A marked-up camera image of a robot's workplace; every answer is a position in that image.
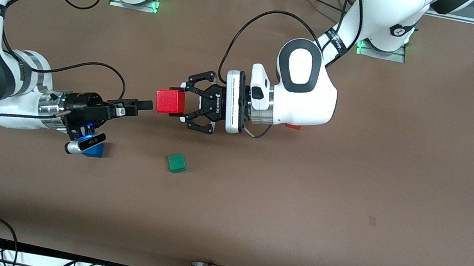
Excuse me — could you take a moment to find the red block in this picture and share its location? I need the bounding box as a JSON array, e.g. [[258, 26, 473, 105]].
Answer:
[[153, 86, 190, 118]]

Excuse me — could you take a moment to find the blue block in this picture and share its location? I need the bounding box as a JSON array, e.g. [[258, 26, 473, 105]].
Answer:
[[81, 140, 106, 160]]

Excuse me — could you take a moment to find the green block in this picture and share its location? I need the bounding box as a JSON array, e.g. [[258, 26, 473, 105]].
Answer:
[[165, 151, 190, 175]]

